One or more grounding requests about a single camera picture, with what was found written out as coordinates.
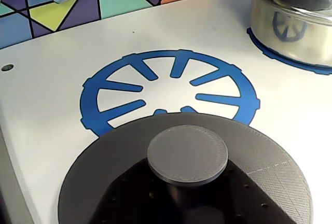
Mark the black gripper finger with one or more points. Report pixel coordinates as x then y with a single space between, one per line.
233 203
135 203

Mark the gray round lid with knob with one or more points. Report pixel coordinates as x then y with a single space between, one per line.
186 154

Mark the steel pot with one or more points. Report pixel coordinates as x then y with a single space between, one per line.
290 40

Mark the round screw hole cap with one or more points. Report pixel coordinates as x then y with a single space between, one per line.
7 67

